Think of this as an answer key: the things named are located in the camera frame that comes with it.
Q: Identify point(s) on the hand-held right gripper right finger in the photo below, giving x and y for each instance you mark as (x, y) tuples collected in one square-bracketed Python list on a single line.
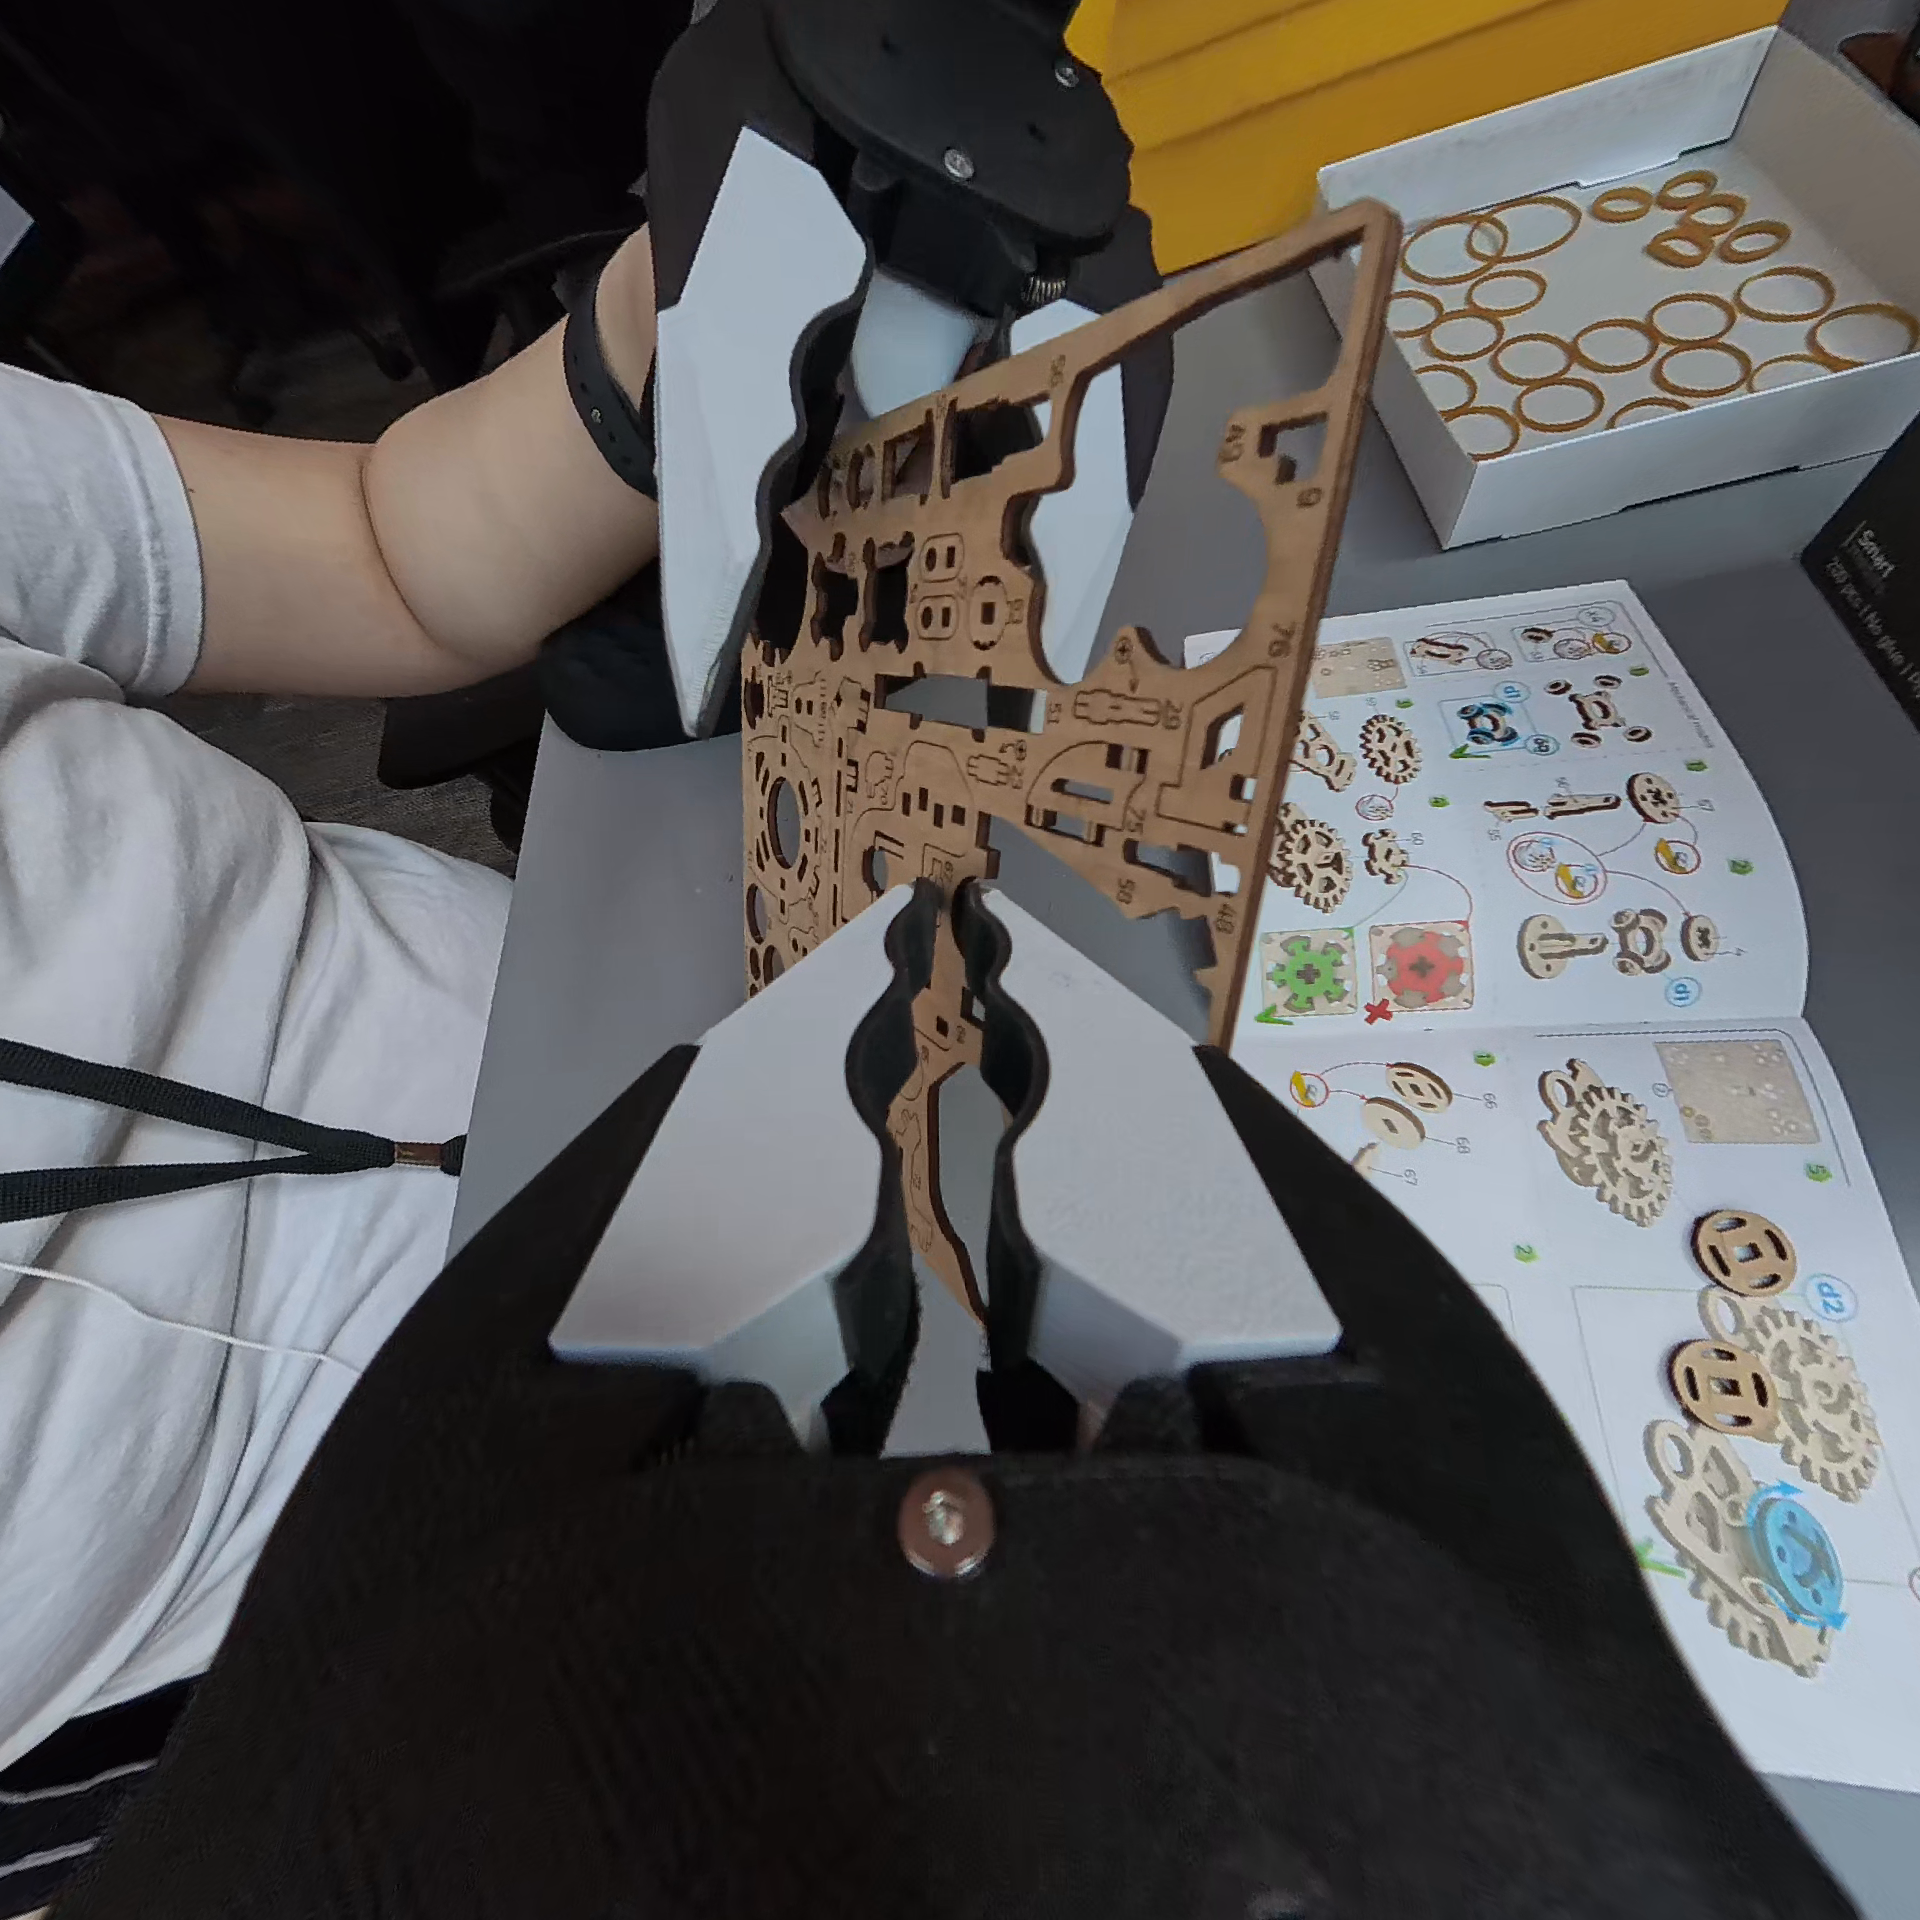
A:
[(1171, 1200)]

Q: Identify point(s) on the person's left forearm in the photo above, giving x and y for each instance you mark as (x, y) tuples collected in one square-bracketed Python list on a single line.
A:
[(450, 524)]

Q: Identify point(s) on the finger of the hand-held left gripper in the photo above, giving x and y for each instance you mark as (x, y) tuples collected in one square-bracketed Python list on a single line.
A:
[(718, 375), (916, 354)]

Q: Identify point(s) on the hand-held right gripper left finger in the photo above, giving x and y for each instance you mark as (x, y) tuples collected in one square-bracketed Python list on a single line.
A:
[(736, 1200)]

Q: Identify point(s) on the round slotted wooden disc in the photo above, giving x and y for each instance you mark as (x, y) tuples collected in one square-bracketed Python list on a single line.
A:
[(1710, 1252), (1683, 1388)]

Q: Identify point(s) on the printed instruction booklet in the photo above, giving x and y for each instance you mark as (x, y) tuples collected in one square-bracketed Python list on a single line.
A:
[(1723, 840)]

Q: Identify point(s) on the white cardboard tray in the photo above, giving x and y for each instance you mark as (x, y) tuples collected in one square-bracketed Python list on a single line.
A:
[(1650, 495)]

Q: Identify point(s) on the laser-cut wooden parts sheet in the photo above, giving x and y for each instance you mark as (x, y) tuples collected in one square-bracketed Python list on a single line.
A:
[(1317, 524)]

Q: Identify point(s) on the black quilted cushion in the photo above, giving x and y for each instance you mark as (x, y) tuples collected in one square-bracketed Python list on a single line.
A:
[(615, 684)]

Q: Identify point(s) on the yellow plastic bin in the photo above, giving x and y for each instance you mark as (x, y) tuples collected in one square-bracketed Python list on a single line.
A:
[(1274, 120)]

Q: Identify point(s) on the black model kit box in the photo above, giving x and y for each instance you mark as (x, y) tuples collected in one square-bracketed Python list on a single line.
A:
[(1874, 601)]

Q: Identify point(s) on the pile of wooden rings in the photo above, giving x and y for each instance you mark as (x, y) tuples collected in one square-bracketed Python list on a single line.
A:
[(1678, 246)]

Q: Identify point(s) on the black wristband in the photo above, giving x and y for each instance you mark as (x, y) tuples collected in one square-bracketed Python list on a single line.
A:
[(599, 405)]

